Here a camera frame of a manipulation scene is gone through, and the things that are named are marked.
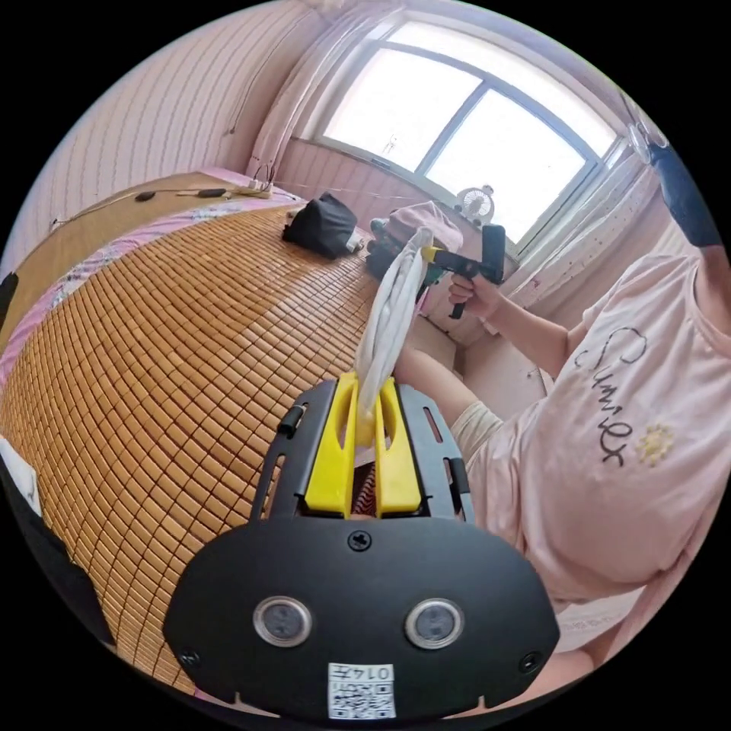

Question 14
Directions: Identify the black garment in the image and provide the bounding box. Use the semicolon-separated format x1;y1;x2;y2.
282;192;362;261

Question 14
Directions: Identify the sheer white curtain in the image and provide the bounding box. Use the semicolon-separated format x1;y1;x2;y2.
501;152;666;312
250;4;407;185

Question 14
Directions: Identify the bed with woven mat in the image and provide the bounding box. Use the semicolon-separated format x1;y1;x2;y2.
0;167;458;697

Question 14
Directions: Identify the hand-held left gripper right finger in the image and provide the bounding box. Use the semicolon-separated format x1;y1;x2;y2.
375;378;425;519

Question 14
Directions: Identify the white short sleeve shirt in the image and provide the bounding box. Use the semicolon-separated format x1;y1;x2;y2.
353;225;439;449

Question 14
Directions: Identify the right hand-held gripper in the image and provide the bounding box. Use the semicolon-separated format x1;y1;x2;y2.
423;246;487;320

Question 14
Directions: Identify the person's right forearm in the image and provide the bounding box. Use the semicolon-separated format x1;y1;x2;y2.
492;288;581;375

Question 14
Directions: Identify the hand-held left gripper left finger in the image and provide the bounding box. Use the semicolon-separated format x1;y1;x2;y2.
304;374;361;517

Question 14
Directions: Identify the small white fan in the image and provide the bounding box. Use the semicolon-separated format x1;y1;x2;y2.
455;184;496;225

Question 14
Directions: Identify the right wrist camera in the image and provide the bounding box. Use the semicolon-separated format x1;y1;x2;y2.
481;223;508;288

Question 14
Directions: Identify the pile of clothes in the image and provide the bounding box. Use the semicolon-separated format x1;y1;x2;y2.
364;200;464;289

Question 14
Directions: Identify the person's body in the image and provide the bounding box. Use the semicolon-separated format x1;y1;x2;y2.
394;91;731;678

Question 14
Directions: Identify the person's right hand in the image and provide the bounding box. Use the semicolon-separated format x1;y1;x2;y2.
447;278;505;321

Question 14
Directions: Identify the window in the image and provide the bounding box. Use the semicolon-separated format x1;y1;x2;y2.
319;20;624;247

